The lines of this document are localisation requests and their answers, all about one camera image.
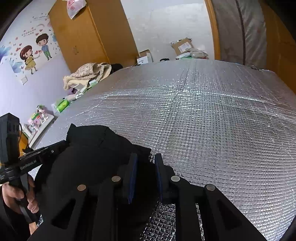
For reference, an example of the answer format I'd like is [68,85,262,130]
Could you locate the wooden door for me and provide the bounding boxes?
[260,1,295,91]

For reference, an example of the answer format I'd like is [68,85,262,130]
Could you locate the silver foil mat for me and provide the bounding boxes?
[38,59,295,240]

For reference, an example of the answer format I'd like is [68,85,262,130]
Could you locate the cartoon couple wall sticker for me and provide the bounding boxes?
[1,13,61,83]

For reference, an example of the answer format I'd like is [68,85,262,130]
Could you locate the wooden wardrobe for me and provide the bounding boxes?
[49,1,138,72]

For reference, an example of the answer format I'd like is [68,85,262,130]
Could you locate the wooden door frame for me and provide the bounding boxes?
[205,0,221,60]

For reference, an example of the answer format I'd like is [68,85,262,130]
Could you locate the toiletries on white tray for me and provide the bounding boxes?
[22,105,55,148]

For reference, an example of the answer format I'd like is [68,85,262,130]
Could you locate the person's left hand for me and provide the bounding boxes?
[1,175,39,214]

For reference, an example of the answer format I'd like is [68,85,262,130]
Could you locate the beige floral blanket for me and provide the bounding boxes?
[63,62,112,90]

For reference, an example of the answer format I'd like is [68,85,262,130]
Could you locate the small white cardboard box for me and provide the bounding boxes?
[137,49,153,65]

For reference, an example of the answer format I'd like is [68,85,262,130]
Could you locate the grey zippered storage bag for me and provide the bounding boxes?
[212,0,267,69]

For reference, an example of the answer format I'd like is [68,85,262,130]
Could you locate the green tissue pack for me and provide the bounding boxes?
[55,98,70,113]

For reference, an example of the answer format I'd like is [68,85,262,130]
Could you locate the black garment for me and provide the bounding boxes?
[34,125,159,232]

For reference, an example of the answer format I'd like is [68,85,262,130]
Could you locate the large cardboard box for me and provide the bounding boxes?
[171,38,194,56]

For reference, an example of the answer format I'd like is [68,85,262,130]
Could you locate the pink plastic bag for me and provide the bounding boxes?
[66,0,87,19]

